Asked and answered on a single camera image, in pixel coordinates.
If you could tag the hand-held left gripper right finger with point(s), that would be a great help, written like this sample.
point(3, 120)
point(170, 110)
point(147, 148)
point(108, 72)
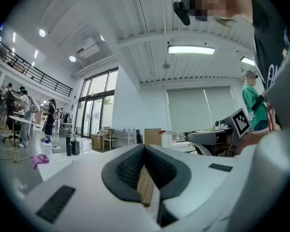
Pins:
point(203, 190)

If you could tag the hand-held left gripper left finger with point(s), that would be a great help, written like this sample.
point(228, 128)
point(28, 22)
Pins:
point(87, 190)

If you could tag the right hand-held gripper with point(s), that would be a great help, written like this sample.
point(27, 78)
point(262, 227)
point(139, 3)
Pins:
point(241, 122)

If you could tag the person's right forearm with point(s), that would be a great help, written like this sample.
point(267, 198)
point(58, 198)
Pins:
point(252, 139)

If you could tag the grey roller blind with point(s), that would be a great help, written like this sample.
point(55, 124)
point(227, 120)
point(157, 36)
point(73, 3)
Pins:
point(188, 110)
point(221, 103)

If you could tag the black square soap dispenser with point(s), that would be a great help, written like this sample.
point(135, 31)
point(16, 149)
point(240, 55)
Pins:
point(75, 147)

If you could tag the black faucet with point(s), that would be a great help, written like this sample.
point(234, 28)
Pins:
point(68, 146)

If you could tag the cardboard box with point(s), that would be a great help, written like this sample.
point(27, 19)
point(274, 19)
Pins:
point(97, 142)

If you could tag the brown cardboard sheet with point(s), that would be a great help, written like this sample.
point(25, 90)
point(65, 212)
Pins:
point(152, 137)

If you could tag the white power strip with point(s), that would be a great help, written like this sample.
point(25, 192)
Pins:
point(56, 147)

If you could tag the purple cloth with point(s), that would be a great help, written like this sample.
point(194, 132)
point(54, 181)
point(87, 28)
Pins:
point(39, 161)

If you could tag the white wooden chair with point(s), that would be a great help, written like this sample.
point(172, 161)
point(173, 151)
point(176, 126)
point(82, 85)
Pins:
point(110, 139)

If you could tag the wooden plank platform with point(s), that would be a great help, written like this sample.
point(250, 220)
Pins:
point(146, 187)

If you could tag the white pump bottle blue cap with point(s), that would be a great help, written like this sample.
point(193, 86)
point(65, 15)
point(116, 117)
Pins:
point(47, 147)

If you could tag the black folded stand bundle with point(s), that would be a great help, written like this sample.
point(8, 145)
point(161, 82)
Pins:
point(139, 136)

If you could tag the white desk with legs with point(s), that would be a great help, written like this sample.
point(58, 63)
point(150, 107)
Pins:
point(125, 130)

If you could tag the grey ceiling sensor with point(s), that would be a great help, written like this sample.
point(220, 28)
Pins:
point(166, 65)

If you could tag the black framed glass doors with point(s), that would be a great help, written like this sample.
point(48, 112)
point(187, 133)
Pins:
point(96, 105)

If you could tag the rectangular ceiling lamp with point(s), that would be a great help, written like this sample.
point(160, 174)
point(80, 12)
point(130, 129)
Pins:
point(247, 61)
point(191, 49)

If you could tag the round white side table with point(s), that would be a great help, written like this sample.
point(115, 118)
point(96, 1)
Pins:
point(20, 119)

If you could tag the person's black printed shirt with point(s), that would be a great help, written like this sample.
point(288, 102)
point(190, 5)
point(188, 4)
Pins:
point(268, 33)

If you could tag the round ceiling light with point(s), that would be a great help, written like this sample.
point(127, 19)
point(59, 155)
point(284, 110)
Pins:
point(42, 33)
point(102, 38)
point(72, 58)

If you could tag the black mezzanine railing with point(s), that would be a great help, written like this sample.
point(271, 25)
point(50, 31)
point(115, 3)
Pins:
point(31, 69)

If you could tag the white ceiling air conditioner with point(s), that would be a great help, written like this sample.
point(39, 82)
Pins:
point(88, 47)

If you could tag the row of ceiling strip lights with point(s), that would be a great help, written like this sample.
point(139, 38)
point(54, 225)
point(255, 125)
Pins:
point(35, 54)

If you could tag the black head-mounted camera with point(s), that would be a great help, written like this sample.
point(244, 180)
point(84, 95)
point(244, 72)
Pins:
point(182, 12)

